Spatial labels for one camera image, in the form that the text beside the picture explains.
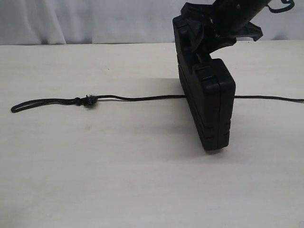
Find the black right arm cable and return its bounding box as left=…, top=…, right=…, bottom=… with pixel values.
left=268, top=0, right=295, bottom=15

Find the white backdrop curtain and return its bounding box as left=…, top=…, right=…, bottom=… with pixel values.
left=0, top=0, right=304, bottom=45

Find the black plastic carrying case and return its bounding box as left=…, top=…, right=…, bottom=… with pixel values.
left=172, top=16, right=236, bottom=154

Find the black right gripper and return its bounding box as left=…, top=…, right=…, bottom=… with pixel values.
left=180, top=1, right=263, bottom=69

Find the black cord with loop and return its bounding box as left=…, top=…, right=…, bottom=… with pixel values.
left=10, top=94, right=304, bottom=113

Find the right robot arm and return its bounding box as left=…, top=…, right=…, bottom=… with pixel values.
left=174, top=0, right=269, bottom=67

